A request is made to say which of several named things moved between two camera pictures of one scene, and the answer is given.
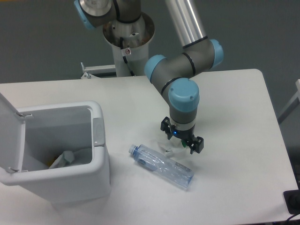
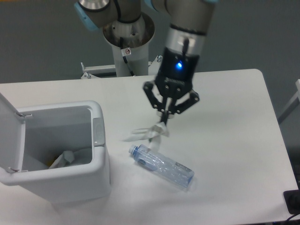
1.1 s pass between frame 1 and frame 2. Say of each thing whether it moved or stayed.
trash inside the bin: stayed
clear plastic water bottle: stayed
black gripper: moved
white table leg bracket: stayed
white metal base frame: stayed
